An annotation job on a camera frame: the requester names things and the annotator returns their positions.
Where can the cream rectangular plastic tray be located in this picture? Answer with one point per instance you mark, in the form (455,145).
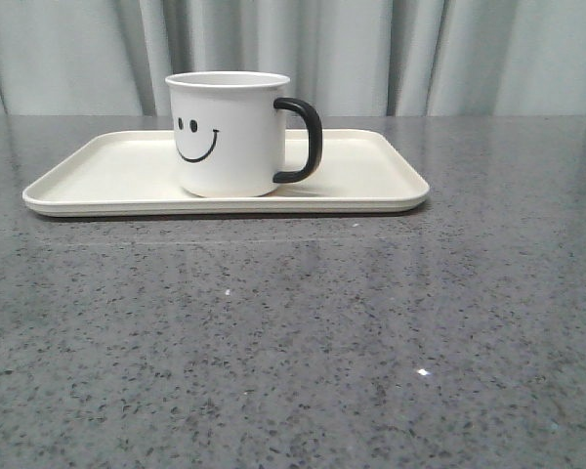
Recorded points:
(132,173)

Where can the white smiley mug black handle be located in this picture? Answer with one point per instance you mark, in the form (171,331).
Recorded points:
(229,132)

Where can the pale grey-green curtain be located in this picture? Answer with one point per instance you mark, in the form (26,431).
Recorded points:
(348,58)

